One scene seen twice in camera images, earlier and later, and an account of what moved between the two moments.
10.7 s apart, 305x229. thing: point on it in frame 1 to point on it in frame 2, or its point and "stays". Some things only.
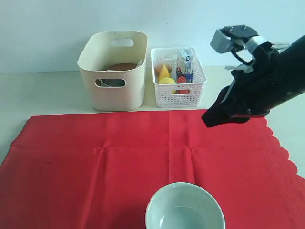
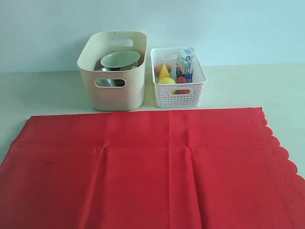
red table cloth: x=98 y=171 stays
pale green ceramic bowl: x=186 y=205 to x=127 y=59
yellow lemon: x=167 y=80 stays
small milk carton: x=185 y=63 stays
